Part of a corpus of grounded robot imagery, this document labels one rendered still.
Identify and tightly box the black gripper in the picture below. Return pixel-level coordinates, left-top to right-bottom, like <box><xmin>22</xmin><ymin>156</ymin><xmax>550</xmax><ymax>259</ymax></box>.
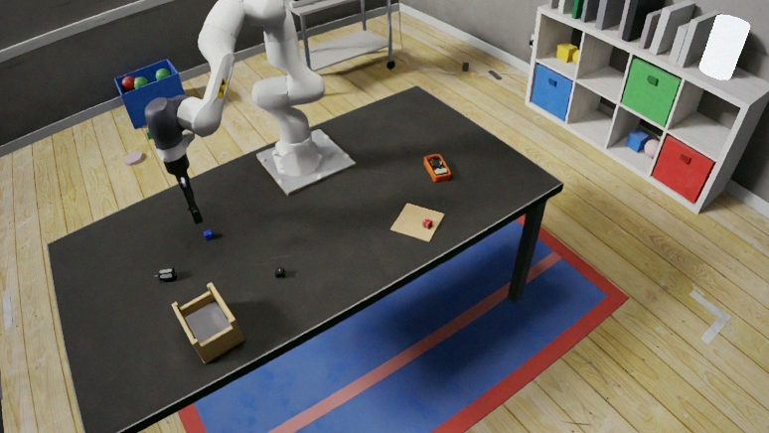
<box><xmin>163</xmin><ymin>153</ymin><xmax>203</xmax><ymax>224</ymax></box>

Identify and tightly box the beige flat mat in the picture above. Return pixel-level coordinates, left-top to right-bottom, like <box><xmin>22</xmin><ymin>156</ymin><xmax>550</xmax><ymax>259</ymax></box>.
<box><xmin>390</xmin><ymin>204</ymin><xmax>444</xmax><ymax>242</ymax></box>

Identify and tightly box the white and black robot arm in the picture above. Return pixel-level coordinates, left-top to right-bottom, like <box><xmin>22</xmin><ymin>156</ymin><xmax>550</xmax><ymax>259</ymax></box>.
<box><xmin>145</xmin><ymin>0</ymin><xmax>325</xmax><ymax>177</ymax></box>

